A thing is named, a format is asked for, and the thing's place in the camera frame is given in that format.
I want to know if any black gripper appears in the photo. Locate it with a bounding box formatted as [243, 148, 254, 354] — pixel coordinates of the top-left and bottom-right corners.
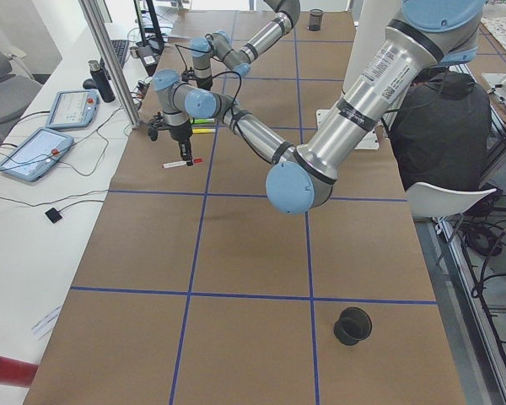
[169, 121, 193, 166]

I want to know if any red and white marker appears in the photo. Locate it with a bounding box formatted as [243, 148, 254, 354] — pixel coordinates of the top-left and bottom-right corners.
[162, 158, 203, 170]

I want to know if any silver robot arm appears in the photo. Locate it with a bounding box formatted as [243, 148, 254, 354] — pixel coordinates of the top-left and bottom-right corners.
[189, 0, 301, 90]
[152, 1, 484, 214]

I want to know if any yellow highlighter pen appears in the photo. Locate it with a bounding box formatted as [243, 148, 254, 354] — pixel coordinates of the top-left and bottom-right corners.
[192, 128, 216, 134]

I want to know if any green highlighter pen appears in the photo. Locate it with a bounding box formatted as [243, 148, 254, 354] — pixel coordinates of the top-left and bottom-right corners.
[191, 118, 215, 125]

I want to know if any black water bottle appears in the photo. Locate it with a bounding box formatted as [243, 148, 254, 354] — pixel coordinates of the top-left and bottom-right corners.
[88, 60, 116, 103]

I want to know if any far teach pendant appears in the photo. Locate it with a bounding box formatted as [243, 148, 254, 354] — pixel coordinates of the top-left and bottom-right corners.
[46, 89, 100, 130]

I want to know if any teach pendant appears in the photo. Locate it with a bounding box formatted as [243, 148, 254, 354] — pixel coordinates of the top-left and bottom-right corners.
[46, 89, 100, 130]
[0, 127, 74, 182]

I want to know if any black keyboard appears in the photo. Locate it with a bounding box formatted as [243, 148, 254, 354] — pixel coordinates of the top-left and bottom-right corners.
[110, 39, 130, 68]

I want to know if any small black puck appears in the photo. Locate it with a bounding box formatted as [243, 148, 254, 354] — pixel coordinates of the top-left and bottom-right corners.
[45, 208, 62, 224]

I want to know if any near teach pendant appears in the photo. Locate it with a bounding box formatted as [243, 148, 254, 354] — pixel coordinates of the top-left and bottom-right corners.
[0, 127, 74, 182]

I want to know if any right black mesh cup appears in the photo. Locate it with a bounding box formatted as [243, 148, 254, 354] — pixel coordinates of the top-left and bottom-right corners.
[308, 8, 324, 32]

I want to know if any black mesh cup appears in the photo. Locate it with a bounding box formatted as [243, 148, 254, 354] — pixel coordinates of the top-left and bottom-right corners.
[333, 307, 372, 346]
[308, 8, 324, 32]

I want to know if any left black mesh cup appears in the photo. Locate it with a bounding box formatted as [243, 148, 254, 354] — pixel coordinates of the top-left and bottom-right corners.
[333, 307, 372, 346]

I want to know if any white chair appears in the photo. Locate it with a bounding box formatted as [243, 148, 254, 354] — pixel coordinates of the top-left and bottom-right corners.
[404, 181, 498, 267]

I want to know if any person in black jacket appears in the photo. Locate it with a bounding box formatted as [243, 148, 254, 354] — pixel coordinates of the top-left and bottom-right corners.
[389, 67, 492, 192]

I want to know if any red cylinder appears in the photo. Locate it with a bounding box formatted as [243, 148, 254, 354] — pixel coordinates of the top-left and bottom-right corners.
[0, 356, 39, 388]

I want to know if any aluminium frame post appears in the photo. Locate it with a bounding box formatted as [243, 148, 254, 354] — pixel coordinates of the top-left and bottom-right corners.
[78, 0, 140, 129]

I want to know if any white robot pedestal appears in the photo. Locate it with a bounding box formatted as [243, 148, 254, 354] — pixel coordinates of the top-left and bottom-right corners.
[308, 1, 416, 159]

